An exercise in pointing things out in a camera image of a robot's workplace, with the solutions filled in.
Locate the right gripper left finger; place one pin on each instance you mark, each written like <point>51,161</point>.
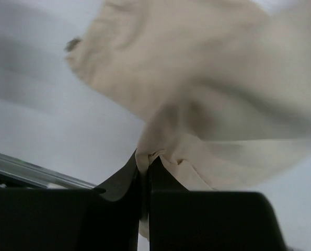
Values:
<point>105,217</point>

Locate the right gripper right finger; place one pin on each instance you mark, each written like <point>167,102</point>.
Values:
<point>181,220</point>

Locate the beige trousers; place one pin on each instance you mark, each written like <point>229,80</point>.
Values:
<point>223,87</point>

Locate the aluminium front rail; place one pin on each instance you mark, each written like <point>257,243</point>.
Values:
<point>19,170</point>

